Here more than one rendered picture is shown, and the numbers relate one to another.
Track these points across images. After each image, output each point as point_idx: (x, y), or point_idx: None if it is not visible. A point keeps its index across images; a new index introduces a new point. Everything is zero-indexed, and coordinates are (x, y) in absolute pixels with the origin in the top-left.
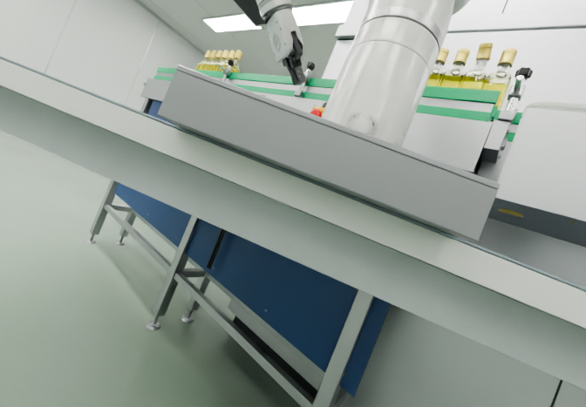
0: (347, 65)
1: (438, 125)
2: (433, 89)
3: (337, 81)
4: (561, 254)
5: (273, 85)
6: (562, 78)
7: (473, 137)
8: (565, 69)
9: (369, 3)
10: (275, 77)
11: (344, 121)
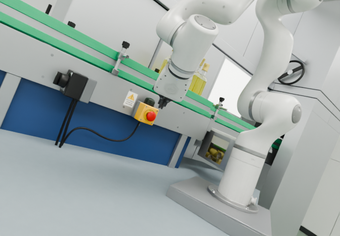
0: (250, 174)
1: (195, 118)
2: (195, 95)
3: (244, 177)
4: (189, 143)
5: (74, 43)
6: (208, 71)
7: (204, 125)
8: (209, 67)
9: (255, 141)
10: (77, 33)
11: (249, 198)
